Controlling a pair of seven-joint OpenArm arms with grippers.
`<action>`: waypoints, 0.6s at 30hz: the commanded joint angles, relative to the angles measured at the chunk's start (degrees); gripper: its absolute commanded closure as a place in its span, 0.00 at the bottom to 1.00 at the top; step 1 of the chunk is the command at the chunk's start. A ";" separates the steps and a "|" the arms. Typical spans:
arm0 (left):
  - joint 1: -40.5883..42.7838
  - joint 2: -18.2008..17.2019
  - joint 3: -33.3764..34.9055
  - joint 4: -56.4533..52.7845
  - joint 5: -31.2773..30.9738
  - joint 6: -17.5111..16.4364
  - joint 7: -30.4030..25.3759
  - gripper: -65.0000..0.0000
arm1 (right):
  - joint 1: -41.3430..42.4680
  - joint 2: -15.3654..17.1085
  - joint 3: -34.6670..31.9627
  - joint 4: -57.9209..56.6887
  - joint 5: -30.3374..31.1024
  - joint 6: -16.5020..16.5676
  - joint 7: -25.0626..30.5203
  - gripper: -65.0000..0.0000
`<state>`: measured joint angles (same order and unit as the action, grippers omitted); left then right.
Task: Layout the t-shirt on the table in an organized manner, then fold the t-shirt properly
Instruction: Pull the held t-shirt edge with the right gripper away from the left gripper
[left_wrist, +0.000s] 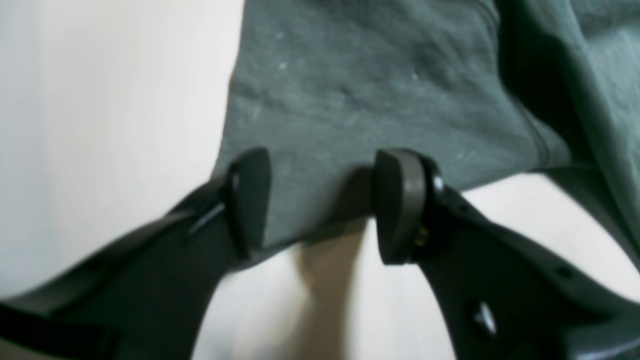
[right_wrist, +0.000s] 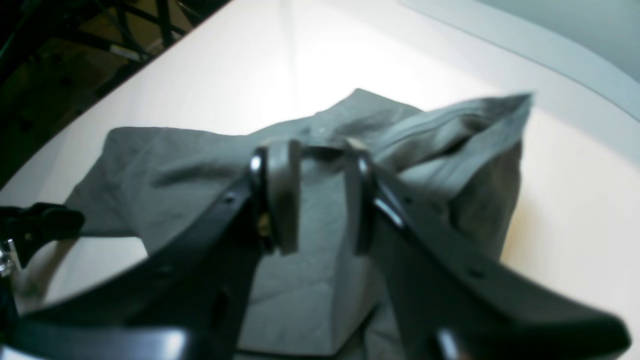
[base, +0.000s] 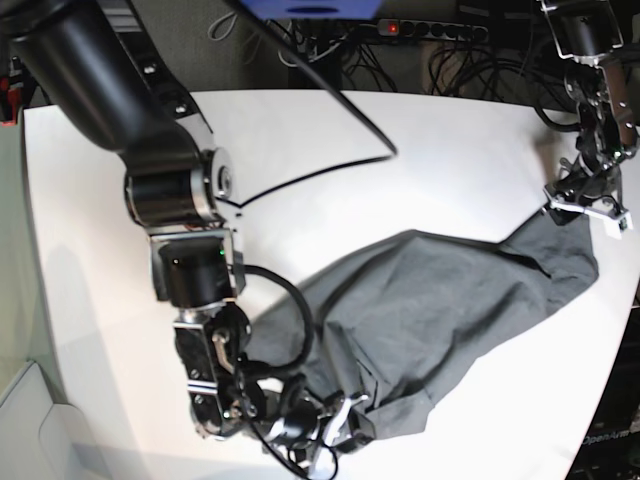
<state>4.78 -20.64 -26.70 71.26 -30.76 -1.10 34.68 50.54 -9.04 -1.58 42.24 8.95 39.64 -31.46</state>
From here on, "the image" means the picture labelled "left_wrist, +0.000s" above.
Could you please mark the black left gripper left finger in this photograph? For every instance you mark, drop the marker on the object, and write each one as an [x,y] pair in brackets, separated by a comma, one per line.
[145,295]

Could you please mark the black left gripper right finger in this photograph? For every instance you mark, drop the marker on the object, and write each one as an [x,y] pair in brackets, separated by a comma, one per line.
[502,295]

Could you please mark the dark grey t-shirt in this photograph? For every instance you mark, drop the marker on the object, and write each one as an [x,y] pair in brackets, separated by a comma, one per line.
[487,88]

